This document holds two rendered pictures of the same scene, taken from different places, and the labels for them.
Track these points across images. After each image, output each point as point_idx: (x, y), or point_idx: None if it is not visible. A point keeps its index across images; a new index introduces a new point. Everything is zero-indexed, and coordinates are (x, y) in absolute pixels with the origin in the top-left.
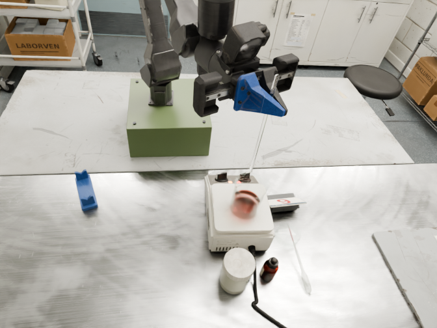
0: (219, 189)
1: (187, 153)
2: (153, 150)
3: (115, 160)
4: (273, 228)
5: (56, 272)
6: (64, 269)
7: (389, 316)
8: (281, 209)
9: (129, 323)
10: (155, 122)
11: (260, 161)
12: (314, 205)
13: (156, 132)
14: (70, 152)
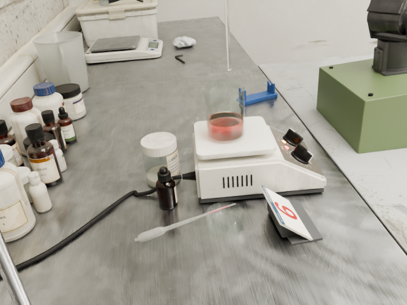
0: (253, 120)
1: (344, 135)
2: (327, 109)
3: (306, 103)
4: (199, 154)
5: (178, 104)
6: (181, 106)
7: None
8: (272, 212)
9: (134, 134)
10: (343, 74)
11: (384, 202)
12: (303, 267)
13: (331, 83)
14: (303, 85)
